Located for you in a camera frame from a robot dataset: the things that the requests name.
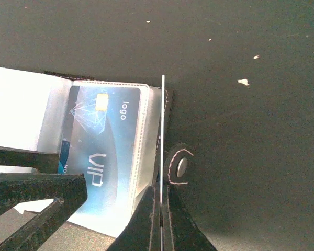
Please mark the black leather card holder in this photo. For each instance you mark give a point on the black leather card holder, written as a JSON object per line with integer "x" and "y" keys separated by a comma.
{"x": 33, "y": 109}

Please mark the blue card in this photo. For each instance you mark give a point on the blue card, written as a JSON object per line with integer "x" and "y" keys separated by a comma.
{"x": 98, "y": 141}
{"x": 161, "y": 157}

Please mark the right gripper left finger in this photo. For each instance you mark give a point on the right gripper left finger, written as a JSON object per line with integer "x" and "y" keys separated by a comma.
{"x": 143, "y": 230}

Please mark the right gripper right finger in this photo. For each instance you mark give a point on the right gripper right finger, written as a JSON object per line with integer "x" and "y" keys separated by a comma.
{"x": 180, "y": 232}

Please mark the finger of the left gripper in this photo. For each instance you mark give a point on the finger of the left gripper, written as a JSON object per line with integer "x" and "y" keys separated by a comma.
{"x": 43, "y": 162}
{"x": 68, "y": 193}

